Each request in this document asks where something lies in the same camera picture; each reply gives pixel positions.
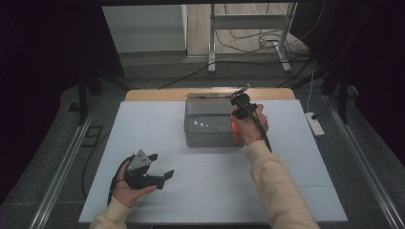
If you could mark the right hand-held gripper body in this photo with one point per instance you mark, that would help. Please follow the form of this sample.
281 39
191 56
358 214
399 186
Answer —
243 105

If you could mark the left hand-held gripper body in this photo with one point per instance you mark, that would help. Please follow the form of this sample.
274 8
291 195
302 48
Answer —
140 171

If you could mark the orange phone case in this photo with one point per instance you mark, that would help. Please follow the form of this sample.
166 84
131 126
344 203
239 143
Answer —
235 130

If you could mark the grey transparent storage box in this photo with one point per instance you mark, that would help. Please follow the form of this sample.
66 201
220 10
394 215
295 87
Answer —
207 127

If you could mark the person's left hand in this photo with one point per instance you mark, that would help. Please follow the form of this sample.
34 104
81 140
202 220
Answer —
127 194

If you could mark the person's right hand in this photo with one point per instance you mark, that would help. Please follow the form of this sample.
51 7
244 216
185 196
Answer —
251 130

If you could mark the white table mat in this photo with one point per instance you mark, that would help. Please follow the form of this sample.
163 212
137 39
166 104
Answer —
153 114

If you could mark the white power strip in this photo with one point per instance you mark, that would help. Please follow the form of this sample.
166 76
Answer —
315 124

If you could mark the black stand legs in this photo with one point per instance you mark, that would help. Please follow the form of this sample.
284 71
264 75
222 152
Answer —
342 98
83 95

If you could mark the dark curtain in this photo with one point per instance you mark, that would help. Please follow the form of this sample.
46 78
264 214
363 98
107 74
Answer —
38 63
372 47

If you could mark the black floor bracket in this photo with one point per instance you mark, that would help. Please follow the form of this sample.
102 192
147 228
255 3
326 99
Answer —
92 136

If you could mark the aluminium rail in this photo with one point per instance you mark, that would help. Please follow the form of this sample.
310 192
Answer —
60 171
366 162

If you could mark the grey metal stand frame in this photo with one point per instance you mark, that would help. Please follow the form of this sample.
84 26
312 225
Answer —
248 22

